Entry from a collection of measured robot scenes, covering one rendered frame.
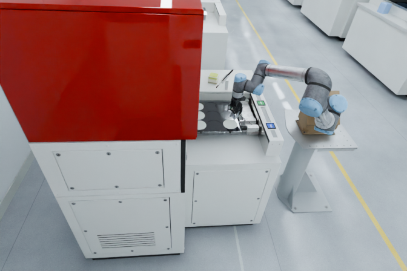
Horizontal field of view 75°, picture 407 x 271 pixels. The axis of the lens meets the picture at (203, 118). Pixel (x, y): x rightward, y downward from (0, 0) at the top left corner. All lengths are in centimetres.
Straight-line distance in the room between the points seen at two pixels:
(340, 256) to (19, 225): 256
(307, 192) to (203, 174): 132
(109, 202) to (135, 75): 84
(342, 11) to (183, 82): 546
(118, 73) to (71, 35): 20
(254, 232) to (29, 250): 173
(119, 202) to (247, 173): 81
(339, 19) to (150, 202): 550
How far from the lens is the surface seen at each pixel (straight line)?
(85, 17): 100
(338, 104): 186
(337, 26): 640
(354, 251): 266
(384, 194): 320
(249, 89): 167
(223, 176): 179
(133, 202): 164
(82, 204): 170
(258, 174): 184
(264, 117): 190
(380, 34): 518
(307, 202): 272
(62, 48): 107
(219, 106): 202
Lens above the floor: 209
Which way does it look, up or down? 39 degrees down
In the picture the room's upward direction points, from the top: 4 degrees clockwise
